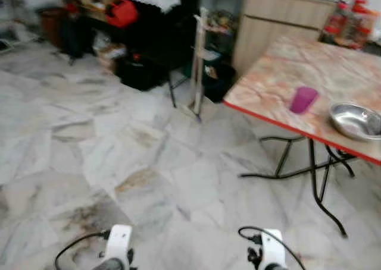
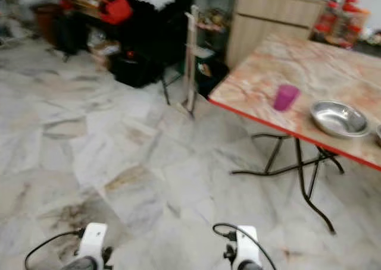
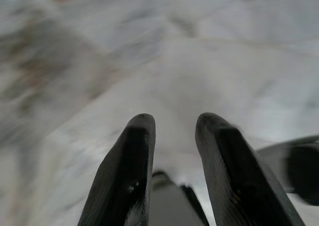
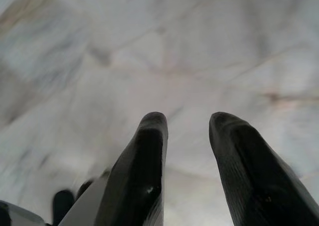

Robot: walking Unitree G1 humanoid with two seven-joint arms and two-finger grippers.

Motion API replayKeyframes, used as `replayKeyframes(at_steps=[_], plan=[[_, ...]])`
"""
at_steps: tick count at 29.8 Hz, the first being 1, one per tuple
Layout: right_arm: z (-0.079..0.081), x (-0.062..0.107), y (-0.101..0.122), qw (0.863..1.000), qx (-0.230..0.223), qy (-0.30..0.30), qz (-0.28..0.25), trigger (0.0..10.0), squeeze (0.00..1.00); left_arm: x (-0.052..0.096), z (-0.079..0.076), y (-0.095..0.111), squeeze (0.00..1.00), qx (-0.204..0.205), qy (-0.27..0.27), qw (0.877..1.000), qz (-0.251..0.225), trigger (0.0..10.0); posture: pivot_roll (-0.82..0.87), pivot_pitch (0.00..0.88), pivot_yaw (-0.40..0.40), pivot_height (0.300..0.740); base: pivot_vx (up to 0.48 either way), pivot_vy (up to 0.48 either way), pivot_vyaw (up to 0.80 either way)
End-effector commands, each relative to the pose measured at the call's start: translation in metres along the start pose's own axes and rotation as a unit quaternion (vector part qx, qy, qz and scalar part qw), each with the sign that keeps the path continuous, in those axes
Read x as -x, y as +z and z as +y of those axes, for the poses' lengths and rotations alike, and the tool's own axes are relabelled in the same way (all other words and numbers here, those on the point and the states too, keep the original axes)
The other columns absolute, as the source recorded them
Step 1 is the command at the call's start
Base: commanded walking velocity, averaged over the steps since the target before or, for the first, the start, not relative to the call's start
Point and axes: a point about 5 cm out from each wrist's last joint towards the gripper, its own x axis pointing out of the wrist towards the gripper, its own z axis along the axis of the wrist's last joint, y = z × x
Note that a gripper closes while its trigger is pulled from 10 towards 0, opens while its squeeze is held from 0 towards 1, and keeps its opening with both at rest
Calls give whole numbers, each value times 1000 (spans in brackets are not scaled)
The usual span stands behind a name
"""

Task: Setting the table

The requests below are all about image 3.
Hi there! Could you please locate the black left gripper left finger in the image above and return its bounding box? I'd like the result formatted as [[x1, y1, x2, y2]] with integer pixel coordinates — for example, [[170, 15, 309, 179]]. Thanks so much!
[[77, 113, 157, 226]]

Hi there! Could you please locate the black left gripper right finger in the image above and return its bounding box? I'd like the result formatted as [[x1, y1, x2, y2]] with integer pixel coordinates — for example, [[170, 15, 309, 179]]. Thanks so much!
[[195, 112, 306, 226]]

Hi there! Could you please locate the dark robot foot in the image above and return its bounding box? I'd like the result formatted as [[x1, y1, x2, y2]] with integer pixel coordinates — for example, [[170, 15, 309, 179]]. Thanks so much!
[[256, 135, 319, 205]]

